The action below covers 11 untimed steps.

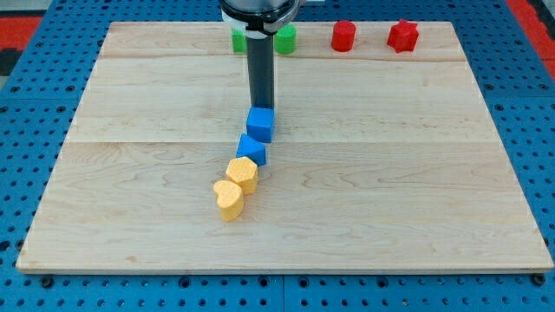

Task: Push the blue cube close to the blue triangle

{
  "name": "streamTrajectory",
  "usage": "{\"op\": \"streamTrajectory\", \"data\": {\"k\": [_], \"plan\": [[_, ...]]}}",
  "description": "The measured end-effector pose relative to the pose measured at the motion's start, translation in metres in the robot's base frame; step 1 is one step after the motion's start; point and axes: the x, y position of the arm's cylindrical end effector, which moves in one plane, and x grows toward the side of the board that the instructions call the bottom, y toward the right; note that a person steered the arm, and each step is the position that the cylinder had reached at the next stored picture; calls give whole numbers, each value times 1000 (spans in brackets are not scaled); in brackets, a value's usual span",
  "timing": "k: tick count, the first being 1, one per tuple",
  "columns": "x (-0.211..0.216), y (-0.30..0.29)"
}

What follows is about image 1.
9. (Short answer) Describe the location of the green cylinder block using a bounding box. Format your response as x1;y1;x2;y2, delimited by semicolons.
274;23;297;55

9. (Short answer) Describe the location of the yellow heart block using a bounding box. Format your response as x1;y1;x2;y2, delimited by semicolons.
213;180;245;222

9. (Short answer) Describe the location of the blue triangle block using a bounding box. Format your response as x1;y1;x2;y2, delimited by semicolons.
236;133;267;166

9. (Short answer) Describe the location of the yellow hexagon block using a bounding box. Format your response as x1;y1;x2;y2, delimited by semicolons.
225;156;258;195

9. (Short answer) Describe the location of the red star block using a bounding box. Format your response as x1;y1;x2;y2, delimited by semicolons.
387;19;419;53

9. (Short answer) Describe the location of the blue cube block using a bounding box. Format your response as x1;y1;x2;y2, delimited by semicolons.
246;107;275;143

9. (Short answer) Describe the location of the red cylinder block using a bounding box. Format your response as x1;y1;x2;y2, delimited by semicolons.
330;20;356;52

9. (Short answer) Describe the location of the wooden board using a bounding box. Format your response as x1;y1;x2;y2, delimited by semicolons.
16;22;553;275

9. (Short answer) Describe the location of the green cube block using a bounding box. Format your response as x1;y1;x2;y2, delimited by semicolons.
232;29;247;54

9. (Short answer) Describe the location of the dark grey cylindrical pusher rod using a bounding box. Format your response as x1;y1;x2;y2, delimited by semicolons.
246;31;275;109

